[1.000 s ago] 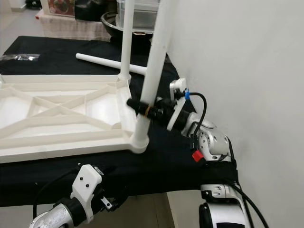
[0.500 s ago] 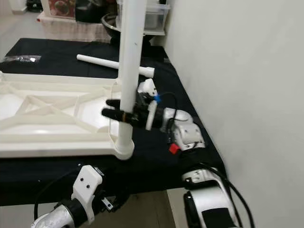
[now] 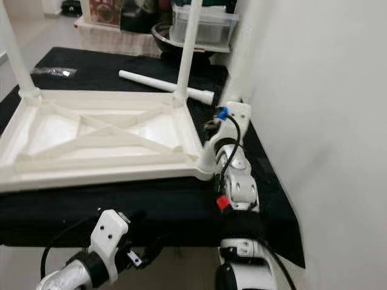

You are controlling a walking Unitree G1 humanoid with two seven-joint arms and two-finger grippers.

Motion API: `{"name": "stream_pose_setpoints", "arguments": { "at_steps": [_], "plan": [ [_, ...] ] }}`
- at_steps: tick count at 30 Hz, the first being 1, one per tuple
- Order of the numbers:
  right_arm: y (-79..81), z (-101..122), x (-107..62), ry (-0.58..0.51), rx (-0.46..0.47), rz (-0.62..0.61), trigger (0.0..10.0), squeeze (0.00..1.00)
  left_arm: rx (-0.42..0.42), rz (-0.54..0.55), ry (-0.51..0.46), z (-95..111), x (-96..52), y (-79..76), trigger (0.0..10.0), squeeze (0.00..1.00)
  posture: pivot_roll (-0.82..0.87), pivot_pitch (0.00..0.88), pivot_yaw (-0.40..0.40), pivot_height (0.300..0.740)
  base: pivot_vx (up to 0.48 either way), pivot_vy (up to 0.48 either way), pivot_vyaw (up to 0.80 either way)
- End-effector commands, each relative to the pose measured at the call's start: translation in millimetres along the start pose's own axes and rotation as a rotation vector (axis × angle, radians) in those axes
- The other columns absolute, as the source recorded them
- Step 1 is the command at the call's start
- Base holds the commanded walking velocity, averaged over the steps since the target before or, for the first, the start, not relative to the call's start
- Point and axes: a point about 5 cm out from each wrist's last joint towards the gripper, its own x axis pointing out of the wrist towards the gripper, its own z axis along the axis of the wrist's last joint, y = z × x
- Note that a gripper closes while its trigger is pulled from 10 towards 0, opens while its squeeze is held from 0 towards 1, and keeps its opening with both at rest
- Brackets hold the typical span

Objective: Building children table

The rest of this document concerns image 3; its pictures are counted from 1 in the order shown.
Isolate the white plastic table top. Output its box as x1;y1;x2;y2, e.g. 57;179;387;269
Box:
0;88;218;194

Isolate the clear plastic storage bin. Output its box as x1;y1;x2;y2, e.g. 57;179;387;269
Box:
171;5;239;50

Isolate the black round bowl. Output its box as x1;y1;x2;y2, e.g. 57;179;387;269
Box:
151;23;218;58

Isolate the beige cloth covered bench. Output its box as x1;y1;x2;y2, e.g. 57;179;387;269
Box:
76;18;161;55

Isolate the black bag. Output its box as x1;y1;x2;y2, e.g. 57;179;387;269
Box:
120;0;161;34

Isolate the red printed box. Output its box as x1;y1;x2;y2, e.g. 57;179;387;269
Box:
89;0;123;26

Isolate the clear tape strip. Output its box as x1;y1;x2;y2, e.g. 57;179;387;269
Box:
31;68;76;77

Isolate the black round floor device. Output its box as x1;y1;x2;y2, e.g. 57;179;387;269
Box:
62;0;82;16

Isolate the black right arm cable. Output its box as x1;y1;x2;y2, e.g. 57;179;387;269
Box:
221;115;244;182

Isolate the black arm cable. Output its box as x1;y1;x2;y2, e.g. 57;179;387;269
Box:
221;115;244;182
39;214;97;279

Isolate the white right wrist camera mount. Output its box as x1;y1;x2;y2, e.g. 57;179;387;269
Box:
221;101;252;146

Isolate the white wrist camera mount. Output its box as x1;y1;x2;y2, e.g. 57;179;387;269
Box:
91;210;131;282
221;101;252;146

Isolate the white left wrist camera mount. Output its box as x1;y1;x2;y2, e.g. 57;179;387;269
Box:
91;210;131;282

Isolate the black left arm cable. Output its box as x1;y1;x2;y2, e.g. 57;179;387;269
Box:
39;214;97;279

